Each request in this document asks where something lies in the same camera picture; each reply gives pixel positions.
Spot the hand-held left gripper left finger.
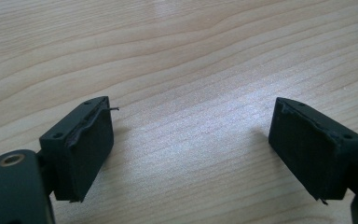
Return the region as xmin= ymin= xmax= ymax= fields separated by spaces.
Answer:
xmin=38 ymin=95 xmax=120 ymax=203

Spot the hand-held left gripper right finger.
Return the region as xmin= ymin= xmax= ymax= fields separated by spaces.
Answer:
xmin=268 ymin=96 xmax=358 ymax=205

